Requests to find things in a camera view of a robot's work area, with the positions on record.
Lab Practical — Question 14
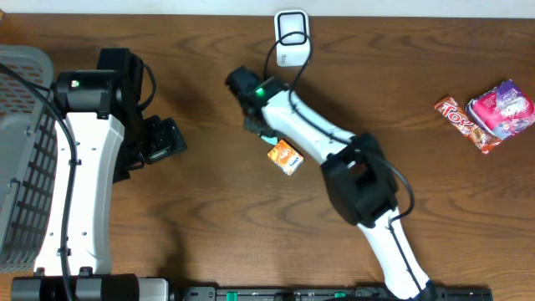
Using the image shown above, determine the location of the red orange snack bar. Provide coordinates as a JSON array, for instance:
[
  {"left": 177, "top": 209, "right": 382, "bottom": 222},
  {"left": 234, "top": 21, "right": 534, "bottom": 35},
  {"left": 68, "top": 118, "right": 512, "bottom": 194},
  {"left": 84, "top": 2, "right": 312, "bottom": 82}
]
[{"left": 433, "top": 96, "right": 502, "bottom": 155}]

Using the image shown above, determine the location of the purple red tissue pack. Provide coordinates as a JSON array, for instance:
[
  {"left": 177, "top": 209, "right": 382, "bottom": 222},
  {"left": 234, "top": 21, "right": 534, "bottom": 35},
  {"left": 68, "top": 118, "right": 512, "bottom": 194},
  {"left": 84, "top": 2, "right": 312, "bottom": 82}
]
[{"left": 466, "top": 79, "right": 534, "bottom": 140}]

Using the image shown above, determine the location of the teal wet wipes pack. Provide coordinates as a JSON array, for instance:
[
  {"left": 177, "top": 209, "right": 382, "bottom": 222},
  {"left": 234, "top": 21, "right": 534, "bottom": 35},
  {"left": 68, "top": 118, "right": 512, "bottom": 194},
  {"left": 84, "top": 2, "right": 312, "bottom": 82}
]
[{"left": 260, "top": 135, "right": 278, "bottom": 145}]

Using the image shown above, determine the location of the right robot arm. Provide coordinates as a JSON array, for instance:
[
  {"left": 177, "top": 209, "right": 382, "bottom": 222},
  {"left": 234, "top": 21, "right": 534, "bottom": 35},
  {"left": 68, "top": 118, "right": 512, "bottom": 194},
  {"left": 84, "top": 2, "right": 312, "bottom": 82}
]
[{"left": 225, "top": 66, "right": 433, "bottom": 300}]

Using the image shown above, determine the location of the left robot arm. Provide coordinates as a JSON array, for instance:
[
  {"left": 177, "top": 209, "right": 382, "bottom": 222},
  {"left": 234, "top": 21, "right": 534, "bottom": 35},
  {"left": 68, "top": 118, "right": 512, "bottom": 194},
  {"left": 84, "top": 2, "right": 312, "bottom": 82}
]
[{"left": 1, "top": 45, "right": 186, "bottom": 300}]

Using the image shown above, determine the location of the white barcode scanner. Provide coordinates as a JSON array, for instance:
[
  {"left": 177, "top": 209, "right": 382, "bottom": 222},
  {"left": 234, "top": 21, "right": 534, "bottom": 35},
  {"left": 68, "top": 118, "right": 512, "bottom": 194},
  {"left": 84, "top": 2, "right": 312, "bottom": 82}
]
[{"left": 274, "top": 9, "right": 310, "bottom": 67}]

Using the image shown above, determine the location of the grey plastic mesh basket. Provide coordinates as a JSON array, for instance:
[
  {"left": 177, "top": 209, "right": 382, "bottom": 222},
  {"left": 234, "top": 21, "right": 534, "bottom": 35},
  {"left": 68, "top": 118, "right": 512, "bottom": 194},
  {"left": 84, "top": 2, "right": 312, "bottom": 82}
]
[{"left": 0, "top": 43, "right": 59, "bottom": 273}]

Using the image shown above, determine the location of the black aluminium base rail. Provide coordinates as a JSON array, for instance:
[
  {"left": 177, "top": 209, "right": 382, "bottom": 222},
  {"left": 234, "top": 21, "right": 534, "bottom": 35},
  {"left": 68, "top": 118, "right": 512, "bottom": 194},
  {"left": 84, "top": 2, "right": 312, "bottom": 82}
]
[{"left": 167, "top": 286, "right": 494, "bottom": 301}]

